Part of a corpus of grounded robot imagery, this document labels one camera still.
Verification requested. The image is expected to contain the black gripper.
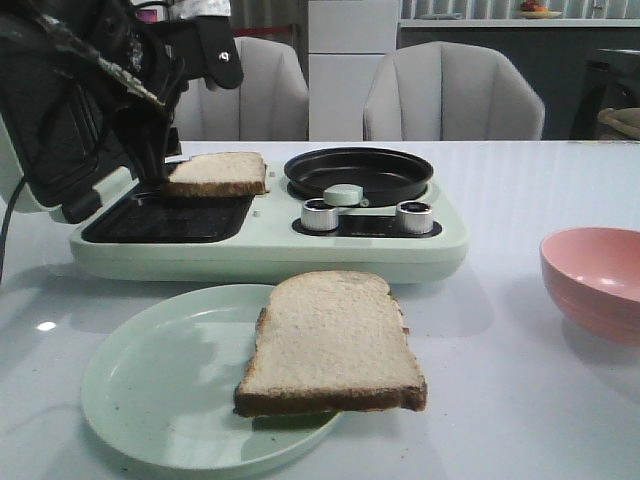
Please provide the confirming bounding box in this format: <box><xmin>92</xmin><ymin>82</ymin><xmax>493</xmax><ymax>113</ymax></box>
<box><xmin>1</xmin><ymin>1</ymin><xmax>243</xmax><ymax>182</ymax></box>

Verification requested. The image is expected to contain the white bread slice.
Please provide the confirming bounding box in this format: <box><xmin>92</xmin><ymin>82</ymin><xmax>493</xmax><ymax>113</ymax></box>
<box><xmin>234</xmin><ymin>271</ymin><xmax>427</xmax><ymax>417</ymax></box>
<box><xmin>162</xmin><ymin>152</ymin><xmax>267</xmax><ymax>198</ymax></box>

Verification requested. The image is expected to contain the mint green sandwich maker lid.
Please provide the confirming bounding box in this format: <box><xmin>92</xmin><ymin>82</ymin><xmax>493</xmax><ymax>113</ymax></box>
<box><xmin>1</xmin><ymin>80</ymin><xmax>135</xmax><ymax>224</ymax></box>

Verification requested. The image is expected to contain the pink plastic bowl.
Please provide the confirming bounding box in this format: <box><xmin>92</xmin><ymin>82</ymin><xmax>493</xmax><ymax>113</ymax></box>
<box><xmin>539</xmin><ymin>227</ymin><xmax>639</xmax><ymax>347</ymax></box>

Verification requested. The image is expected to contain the mint green breakfast maker base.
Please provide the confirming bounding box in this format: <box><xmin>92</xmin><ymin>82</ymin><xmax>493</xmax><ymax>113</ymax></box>
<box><xmin>70</xmin><ymin>161</ymin><xmax>468</xmax><ymax>283</ymax></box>

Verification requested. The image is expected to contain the left grey upholstered chair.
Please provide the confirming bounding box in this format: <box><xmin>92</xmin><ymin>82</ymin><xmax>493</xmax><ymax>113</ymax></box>
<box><xmin>173</xmin><ymin>37</ymin><xmax>309</xmax><ymax>141</ymax></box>

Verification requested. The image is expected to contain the grey upholstered chair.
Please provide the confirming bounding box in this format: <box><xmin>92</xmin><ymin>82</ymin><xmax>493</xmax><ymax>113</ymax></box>
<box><xmin>363</xmin><ymin>41</ymin><xmax>545</xmax><ymax>141</ymax></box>
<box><xmin>173</xmin><ymin>37</ymin><xmax>309</xmax><ymax>141</ymax></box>

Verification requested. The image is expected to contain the left silver control knob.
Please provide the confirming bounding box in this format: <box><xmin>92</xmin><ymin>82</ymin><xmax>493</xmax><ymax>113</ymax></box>
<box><xmin>300</xmin><ymin>198</ymin><xmax>339</xmax><ymax>232</ymax></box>

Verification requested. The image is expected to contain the silver control knob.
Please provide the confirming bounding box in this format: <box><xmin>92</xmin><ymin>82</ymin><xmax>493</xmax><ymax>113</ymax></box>
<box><xmin>395</xmin><ymin>200</ymin><xmax>434</xmax><ymax>235</ymax></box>
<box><xmin>300</xmin><ymin>198</ymin><xmax>339</xmax><ymax>232</ymax></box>

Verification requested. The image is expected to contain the white cabinet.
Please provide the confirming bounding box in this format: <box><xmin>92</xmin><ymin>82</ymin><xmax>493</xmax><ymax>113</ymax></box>
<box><xmin>308</xmin><ymin>1</ymin><xmax>400</xmax><ymax>141</ymax></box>

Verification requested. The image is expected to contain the black round frying pan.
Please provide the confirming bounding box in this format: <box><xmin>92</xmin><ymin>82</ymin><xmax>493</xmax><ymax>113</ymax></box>
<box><xmin>284</xmin><ymin>147</ymin><xmax>434</xmax><ymax>208</ymax></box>

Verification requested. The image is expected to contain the mint green round plate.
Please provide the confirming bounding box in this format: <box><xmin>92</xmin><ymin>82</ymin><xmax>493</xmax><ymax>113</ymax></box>
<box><xmin>81</xmin><ymin>284</ymin><xmax>341</xmax><ymax>479</ymax></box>

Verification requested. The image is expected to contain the right silver control knob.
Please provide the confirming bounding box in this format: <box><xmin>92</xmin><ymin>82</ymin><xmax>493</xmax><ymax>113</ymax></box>
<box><xmin>395</xmin><ymin>200</ymin><xmax>434</xmax><ymax>235</ymax></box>

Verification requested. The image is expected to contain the right grey upholstered chair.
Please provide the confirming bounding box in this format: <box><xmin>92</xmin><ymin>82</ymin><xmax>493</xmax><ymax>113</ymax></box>
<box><xmin>363</xmin><ymin>41</ymin><xmax>545</xmax><ymax>141</ymax></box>

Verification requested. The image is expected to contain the fruit plate on counter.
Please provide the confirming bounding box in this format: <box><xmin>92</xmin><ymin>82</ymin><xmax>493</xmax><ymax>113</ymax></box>
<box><xmin>517</xmin><ymin>0</ymin><xmax>563</xmax><ymax>20</ymax></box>

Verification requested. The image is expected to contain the dark appliance at right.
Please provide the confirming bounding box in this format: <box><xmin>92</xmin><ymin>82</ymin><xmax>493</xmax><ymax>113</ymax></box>
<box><xmin>570</xmin><ymin>48</ymin><xmax>639</xmax><ymax>140</ymax></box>

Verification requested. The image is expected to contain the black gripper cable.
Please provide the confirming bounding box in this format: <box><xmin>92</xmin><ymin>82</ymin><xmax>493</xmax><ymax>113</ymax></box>
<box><xmin>0</xmin><ymin>177</ymin><xmax>29</xmax><ymax>286</ymax></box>

